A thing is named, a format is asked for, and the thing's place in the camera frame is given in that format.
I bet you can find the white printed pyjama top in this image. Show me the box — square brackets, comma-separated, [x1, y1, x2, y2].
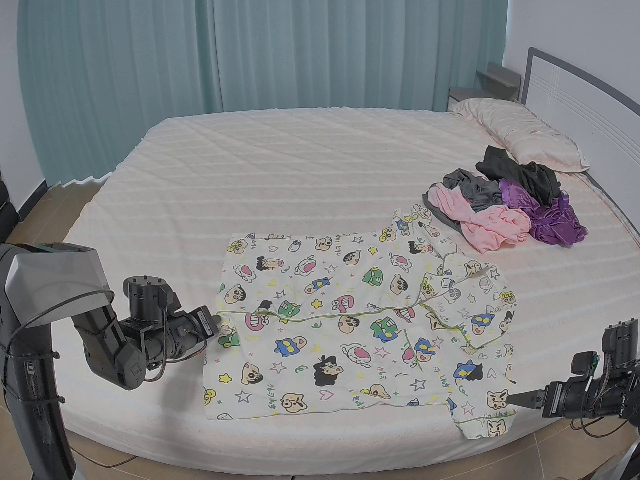
[202, 203, 520, 440]

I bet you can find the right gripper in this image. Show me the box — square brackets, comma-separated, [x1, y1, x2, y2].
[506, 379, 601, 419]

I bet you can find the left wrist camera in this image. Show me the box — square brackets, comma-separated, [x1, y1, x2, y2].
[162, 288, 183, 318]

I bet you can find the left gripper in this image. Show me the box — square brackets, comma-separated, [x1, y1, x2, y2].
[167, 305, 222, 356]

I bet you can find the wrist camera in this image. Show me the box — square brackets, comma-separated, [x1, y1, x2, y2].
[571, 351, 599, 379]
[162, 288, 183, 318]

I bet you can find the blue-green curtain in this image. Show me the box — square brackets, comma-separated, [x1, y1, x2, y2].
[17, 0, 508, 186]

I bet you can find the pile of clothes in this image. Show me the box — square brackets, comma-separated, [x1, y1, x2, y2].
[421, 144, 588, 255]

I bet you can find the grey bedside table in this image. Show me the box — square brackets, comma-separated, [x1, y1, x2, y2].
[448, 62, 522, 103]

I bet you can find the bed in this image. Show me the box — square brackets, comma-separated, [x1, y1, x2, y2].
[44, 45, 640, 464]

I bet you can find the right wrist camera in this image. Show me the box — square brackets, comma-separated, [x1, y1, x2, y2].
[571, 351, 599, 379]

